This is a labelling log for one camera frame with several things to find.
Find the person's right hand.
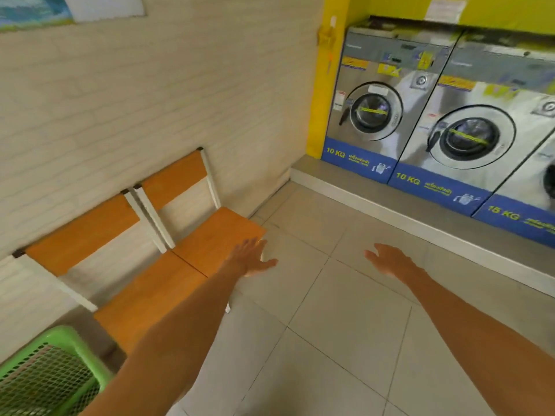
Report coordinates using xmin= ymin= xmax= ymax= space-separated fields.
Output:
xmin=365 ymin=243 xmax=420 ymax=282

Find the person's left hand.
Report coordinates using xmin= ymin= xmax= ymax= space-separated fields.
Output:
xmin=225 ymin=237 xmax=278 ymax=278

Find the person's right forearm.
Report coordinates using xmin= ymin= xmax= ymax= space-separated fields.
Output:
xmin=403 ymin=268 xmax=555 ymax=416

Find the person's left forearm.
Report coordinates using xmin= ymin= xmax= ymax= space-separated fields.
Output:
xmin=81 ymin=260 xmax=243 ymax=416

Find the orange wooden chair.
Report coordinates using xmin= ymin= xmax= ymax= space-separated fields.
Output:
xmin=12 ymin=189 xmax=208 ymax=356
xmin=134 ymin=147 xmax=267 ymax=314

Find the small silver washing machine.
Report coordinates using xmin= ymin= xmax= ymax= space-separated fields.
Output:
xmin=321 ymin=17 xmax=463 ymax=185

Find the large silver washing machine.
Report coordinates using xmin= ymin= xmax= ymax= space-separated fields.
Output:
xmin=472 ymin=130 xmax=555 ymax=249

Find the green plastic laundry basket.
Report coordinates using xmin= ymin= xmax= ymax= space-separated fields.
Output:
xmin=0 ymin=326 xmax=114 ymax=416

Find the white paper notice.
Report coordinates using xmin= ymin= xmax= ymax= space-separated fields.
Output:
xmin=424 ymin=0 xmax=468 ymax=25

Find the yellow wall-mounted fixture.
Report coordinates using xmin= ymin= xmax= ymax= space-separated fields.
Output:
xmin=317 ymin=15 xmax=338 ymax=75

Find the white wall paper sheet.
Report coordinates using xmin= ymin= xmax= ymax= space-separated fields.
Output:
xmin=64 ymin=0 xmax=146 ymax=23

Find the blue wall poster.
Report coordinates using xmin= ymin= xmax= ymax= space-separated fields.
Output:
xmin=0 ymin=0 xmax=74 ymax=32

